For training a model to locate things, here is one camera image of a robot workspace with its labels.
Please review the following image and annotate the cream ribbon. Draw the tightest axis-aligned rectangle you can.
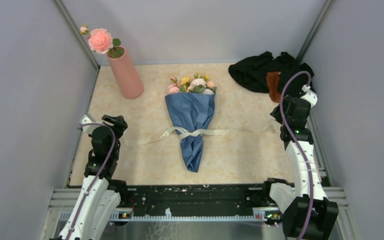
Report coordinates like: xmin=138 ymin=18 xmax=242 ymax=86
xmin=123 ymin=125 xmax=276 ymax=146

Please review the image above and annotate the blue wrapping paper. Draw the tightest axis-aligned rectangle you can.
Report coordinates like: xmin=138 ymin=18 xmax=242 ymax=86
xmin=165 ymin=92 xmax=216 ymax=173

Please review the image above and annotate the mixed flower bouquet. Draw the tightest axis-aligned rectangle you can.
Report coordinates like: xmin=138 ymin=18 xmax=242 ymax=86
xmin=166 ymin=73 xmax=218 ymax=95

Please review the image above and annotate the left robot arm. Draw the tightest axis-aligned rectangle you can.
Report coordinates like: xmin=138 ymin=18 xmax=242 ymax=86
xmin=56 ymin=114 xmax=130 ymax=240

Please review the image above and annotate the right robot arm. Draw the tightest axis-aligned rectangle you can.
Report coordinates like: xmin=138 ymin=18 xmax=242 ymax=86
xmin=261 ymin=96 xmax=339 ymax=240

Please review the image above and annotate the pink ceramic vase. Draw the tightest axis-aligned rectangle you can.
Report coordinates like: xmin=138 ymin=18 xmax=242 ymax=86
xmin=107 ymin=46 xmax=144 ymax=99

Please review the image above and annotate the pink rose in vase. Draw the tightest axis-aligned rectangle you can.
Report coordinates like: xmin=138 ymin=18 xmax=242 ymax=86
xmin=79 ymin=24 xmax=125 ymax=59

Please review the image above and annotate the brown cloth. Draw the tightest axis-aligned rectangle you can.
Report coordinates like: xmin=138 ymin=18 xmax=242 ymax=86
xmin=266 ymin=71 xmax=281 ymax=103

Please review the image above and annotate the black cloth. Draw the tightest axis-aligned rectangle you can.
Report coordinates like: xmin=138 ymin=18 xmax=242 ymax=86
xmin=228 ymin=51 xmax=314 ymax=94

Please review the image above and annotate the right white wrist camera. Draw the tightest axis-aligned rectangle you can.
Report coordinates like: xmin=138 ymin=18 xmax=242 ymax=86
xmin=300 ymin=85 xmax=318 ymax=108

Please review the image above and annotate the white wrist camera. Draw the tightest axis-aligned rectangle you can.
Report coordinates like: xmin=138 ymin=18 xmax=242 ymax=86
xmin=77 ymin=113 xmax=99 ymax=135
xmin=300 ymin=85 xmax=318 ymax=108

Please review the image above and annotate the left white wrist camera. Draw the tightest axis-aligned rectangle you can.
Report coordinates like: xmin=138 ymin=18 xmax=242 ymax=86
xmin=77 ymin=113 xmax=99 ymax=135

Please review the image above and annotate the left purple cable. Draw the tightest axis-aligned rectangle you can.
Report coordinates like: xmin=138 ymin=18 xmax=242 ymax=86
xmin=65 ymin=121 xmax=117 ymax=240

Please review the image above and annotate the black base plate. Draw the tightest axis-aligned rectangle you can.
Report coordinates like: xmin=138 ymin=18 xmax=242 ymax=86
xmin=117 ymin=183 xmax=278 ymax=217

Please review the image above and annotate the aluminium frame rail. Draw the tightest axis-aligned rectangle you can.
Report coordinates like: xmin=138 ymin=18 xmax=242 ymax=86
xmin=39 ymin=187 xmax=355 ymax=240

